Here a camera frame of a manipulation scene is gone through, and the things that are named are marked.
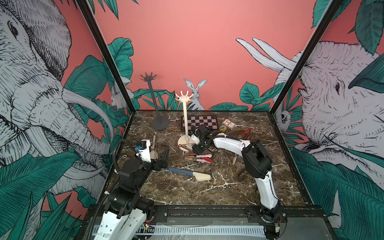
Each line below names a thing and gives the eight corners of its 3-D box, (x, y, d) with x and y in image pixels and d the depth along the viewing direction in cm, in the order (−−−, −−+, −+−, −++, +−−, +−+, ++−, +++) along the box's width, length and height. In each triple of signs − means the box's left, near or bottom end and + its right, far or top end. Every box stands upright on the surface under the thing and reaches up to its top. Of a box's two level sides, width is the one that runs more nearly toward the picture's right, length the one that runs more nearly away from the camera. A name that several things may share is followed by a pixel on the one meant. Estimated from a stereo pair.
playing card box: (221, 124, 115) (222, 122, 113) (226, 120, 118) (226, 118, 116) (231, 130, 111) (232, 128, 110) (235, 126, 114) (236, 124, 112)
